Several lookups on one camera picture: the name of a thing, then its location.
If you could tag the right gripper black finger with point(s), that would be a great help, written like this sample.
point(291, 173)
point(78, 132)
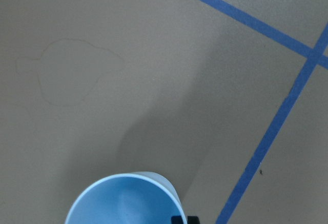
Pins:
point(188, 220)

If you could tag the brown table mat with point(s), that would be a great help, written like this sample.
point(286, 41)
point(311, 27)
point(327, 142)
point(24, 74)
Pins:
point(92, 88)

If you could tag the light blue cup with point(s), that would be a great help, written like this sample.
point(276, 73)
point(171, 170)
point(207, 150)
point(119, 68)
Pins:
point(138, 197)

